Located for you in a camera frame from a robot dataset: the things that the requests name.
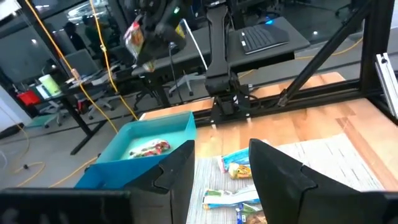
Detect dark keyboard tray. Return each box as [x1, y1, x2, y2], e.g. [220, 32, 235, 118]
[226, 17, 312, 74]

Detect red box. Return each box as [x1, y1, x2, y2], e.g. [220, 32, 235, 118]
[16, 89, 42, 107]

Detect black office desk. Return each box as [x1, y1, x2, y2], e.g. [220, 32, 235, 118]
[29, 62, 175, 156]

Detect yellow cable with clip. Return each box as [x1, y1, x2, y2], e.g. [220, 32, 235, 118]
[88, 0, 139, 121]

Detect teal plastic bin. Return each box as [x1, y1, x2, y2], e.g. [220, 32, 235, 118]
[95, 111, 197, 166]

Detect dark grey side desk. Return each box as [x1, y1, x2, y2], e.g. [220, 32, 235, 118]
[132, 26, 218, 77]

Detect dark blue green granola bar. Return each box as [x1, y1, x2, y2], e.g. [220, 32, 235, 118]
[235, 202, 269, 224]

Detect white rod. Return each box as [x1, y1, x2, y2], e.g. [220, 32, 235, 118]
[182, 18, 209, 71]

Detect white green granola bar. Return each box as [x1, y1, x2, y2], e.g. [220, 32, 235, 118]
[201, 185, 261, 210]

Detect silver aluminium bracket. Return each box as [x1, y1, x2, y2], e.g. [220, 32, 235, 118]
[374, 52, 398, 119]

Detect black keyboard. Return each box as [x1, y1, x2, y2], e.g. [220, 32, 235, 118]
[238, 24, 290, 55]

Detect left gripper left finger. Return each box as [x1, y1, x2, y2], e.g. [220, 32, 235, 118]
[124, 139, 196, 224]

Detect pale green cup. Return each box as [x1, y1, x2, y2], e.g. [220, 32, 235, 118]
[38, 73, 62, 97]

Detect person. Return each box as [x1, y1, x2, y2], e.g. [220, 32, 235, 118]
[81, 14, 108, 47]
[63, 21, 88, 52]

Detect light blue granola bar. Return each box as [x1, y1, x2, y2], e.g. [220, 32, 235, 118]
[216, 147, 252, 174]

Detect white base office chair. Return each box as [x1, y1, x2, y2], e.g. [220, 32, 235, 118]
[39, 101, 69, 129]
[167, 70, 208, 98]
[86, 91, 124, 121]

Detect grey monitor back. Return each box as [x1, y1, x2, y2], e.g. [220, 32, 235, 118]
[60, 49, 100, 78]

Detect black aluminium frame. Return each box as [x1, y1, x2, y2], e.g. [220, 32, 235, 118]
[192, 0, 398, 126]

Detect yellow extension cable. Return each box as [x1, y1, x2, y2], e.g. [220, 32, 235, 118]
[12, 0, 119, 188]

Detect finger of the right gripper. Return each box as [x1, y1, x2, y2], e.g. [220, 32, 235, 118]
[136, 29, 187, 66]

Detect red green granola bar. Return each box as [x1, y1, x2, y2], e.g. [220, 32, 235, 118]
[123, 21, 156, 73]
[128, 138, 172, 160]

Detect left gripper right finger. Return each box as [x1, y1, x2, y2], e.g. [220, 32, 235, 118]
[248, 138, 358, 224]

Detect grey woven placemat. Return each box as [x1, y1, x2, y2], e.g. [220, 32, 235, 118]
[186, 133, 386, 224]

